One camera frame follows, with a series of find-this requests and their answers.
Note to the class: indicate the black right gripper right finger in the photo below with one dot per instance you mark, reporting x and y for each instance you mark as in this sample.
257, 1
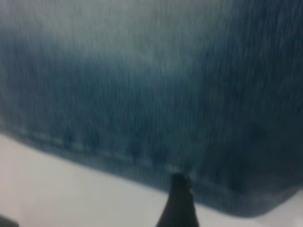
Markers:
192, 201

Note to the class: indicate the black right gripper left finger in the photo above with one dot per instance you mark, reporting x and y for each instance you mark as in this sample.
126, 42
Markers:
177, 208

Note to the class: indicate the blue denim pants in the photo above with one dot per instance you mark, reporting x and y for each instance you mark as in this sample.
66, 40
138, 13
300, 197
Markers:
142, 94

